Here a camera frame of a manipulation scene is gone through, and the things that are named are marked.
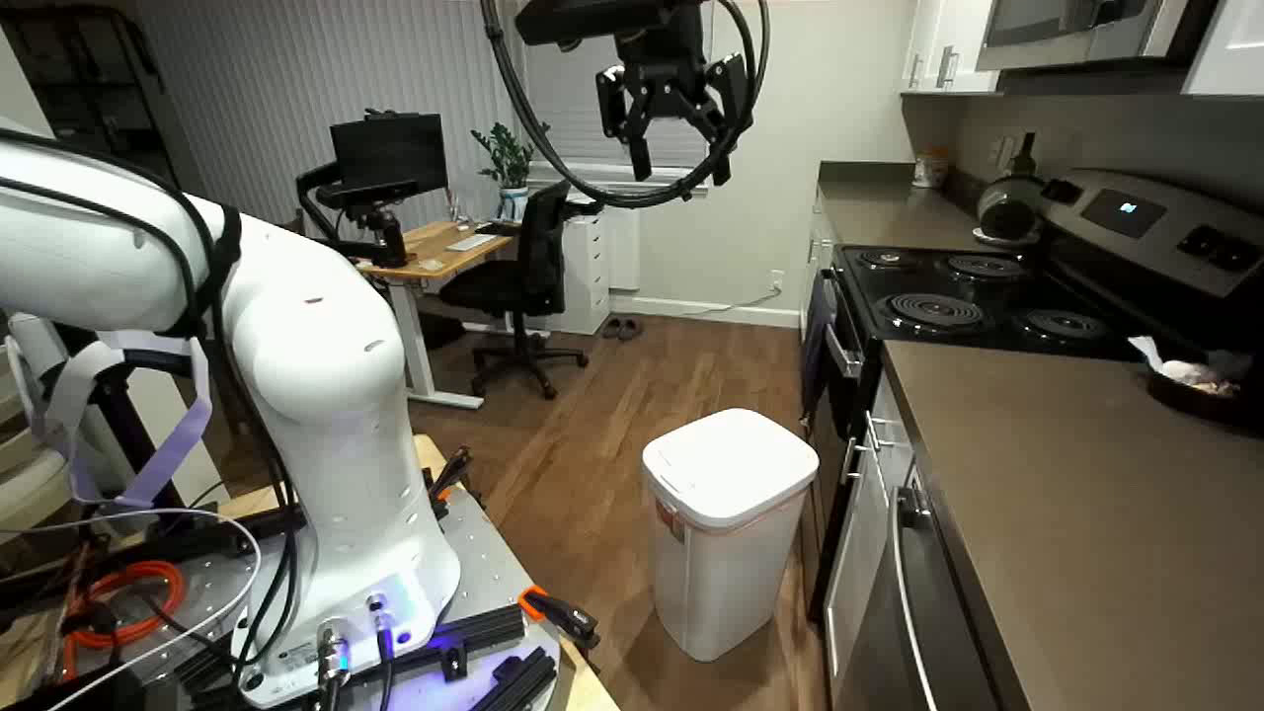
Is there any stainless electric range stove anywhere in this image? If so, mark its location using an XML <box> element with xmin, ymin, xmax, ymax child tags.
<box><xmin>798</xmin><ymin>165</ymin><xmax>1264</xmax><ymax>626</ymax></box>

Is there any narrow white lower cabinet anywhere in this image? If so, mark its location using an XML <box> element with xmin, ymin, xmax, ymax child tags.
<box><xmin>823</xmin><ymin>370</ymin><xmax>911</xmax><ymax>634</ymax></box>

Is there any wide black arm strap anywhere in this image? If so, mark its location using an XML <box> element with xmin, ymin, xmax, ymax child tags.
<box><xmin>195</xmin><ymin>201</ymin><xmax>247</xmax><ymax>339</ymax></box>

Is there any white drawer unit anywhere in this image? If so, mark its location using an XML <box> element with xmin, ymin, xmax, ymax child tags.
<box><xmin>546</xmin><ymin>201</ymin><xmax>615</xmax><ymax>339</ymax></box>

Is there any black metal bracket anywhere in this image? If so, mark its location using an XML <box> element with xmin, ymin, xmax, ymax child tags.
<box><xmin>425</xmin><ymin>600</ymin><xmax>563</xmax><ymax>711</ymax></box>

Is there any white plastic trash bin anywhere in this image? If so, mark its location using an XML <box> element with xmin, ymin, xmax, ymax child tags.
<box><xmin>638</xmin><ymin>404</ymin><xmax>823</xmax><ymax>662</ymax></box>

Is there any black computer monitor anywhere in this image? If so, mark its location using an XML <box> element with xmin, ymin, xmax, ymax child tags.
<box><xmin>329</xmin><ymin>111</ymin><xmax>450</xmax><ymax>201</ymax></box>

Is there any black plug cable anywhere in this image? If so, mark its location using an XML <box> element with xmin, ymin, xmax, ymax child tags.
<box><xmin>362</xmin><ymin>593</ymin><xmax>405</xmax><ymax>711</ymax></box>

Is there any orange coiled cable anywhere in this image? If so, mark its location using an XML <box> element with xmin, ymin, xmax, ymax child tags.
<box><xmin>54</xmin><ymin>558</ymin><xmax>188</xmax><ymax>662</ymax></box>

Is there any black dish with items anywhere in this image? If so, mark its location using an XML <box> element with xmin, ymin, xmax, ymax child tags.
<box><xmin>1139</xmin><ymin>333</ymin><xmax>1260</xmax><ymax>427</ymax></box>

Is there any black cable bundle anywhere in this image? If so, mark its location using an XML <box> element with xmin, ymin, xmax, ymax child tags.
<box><xmin>0</xmin><ymin>123</ymin><xmax>321</xmax><ymax>687</ymax></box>

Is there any silver plug cable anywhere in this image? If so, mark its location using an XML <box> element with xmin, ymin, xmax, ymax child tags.
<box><xmin>312</xmin><ymin>621</ymin><xmax>354</xmax><ymax>711</ymax></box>

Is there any orange black bar clamp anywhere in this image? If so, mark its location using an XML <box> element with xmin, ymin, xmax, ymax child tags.
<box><xmin>425</xmin><ymin>445</ymin><xmax>472</xmax><ymax>517</ymax></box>
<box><xmin>518</xmin><ymin>583</ymin><xmax>604</xmax><ymax>654</ymax></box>

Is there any black office chair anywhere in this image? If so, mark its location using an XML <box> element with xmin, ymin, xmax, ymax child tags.
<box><xmin>439</xmin><ymin>177</ymin><xmax>608</xmax><ymax>404</ymax></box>

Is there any lavender velcro strap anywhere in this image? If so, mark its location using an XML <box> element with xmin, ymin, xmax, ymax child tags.
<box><xmin>37</xmin><ymin>326</ymin><xmax>217</xmax><ymax>510</ymax></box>

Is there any green potted plant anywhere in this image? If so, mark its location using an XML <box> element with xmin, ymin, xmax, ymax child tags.
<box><xmin>470</xmin><ymin>119</ymin><xmax>542</xmax><ymax>230</ymax></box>

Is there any stainless steel microwave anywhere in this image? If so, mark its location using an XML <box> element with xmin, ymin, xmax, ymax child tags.
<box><xmin>977</xmin><ymin>0</ymin><xmax>1220</xmax><ymax>76</ymax></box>

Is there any black metal shelf rack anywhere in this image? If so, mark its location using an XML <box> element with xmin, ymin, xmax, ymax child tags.
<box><xmin>0</xmin><ymin>0</ymin><xmax>175</xmax><ymax>190</ymax></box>

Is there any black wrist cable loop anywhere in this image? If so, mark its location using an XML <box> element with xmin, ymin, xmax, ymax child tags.
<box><xmin>472</xmin><ymin>0</ymin><xmax>773</xmax><ymax>214</ymax></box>

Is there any white upper cabinet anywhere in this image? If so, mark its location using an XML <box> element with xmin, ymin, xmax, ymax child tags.
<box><xmin>902</xmin><ymin>0</ymin><xmax>1002</xmax><ymax>96</ymax></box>
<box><xmin>1175</xmin><ymin>0</ymin><xmax>1264</xmax><ymax>100</ymax></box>

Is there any wooden office desk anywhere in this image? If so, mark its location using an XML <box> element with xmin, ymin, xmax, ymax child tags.
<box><xmin>350</xmin><ymin>214</ymin><xmax>525</xmax><ymax>409</ymax></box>

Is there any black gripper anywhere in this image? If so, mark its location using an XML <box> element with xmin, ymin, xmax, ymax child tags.
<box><xmin>591</xmin><ymin>15</ymin><xmax>759</xmax><ymax>190</ymax></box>

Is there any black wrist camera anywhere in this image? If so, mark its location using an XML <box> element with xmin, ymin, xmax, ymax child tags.
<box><xmin>512</xmin><ymin>0</ymin><xmax>669</xmax><ymax>50</ymax></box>

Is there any grey metal mounting plate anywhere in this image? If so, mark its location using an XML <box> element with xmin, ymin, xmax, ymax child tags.
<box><xmin>0</xmin><ymin>479</ymin><xmax>583</xmax><ymax>711</ymax></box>

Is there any stainless steel dishwasher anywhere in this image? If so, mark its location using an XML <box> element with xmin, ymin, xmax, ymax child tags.
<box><xmin>824</xmin><ymin>449</ymin><xmax>1007</xmax><ymax>711</ymax></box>

